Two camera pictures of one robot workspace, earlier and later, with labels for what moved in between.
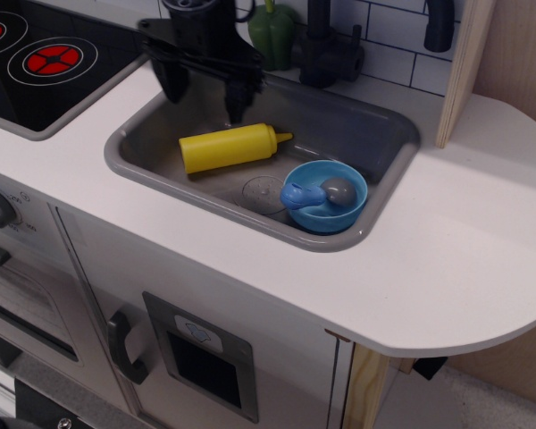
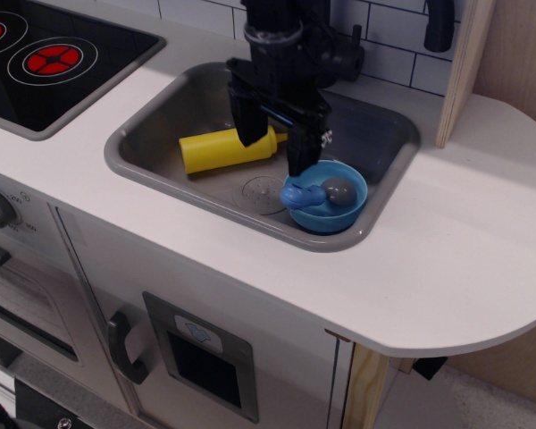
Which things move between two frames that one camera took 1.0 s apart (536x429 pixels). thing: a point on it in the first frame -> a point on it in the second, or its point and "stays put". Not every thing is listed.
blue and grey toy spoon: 339,191 stays put
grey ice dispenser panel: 205,357 stays put
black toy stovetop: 45,66 stays put
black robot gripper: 214,44 -> 280,80
